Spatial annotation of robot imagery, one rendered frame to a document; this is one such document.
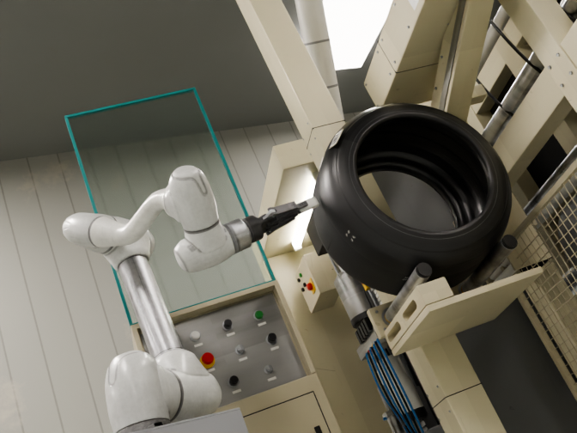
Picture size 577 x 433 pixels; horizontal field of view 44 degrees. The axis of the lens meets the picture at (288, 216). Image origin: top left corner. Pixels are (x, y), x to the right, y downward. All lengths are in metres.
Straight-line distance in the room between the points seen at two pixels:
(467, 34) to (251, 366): 1.32
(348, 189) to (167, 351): 0.74
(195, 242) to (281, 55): 1.07
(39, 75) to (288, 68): 2.56
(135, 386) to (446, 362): 0.94
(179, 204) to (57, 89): 3.31
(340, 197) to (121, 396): 0.81
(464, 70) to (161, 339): 1.31
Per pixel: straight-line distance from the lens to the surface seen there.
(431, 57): 2.56
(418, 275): 1.98
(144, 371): 2.06
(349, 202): 2.03
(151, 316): 2.32
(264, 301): 2.67
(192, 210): 1.93
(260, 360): 2.59
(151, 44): 5.05
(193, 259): 1.97
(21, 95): 5.16
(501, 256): 2.16
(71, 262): 5.24
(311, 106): 2.68
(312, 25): 3.24
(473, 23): 2.42
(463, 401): 2.30
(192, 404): 2.17
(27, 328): 5.02
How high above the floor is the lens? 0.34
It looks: 25 degrees up
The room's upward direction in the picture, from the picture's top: 24 degrees counter-clockwise
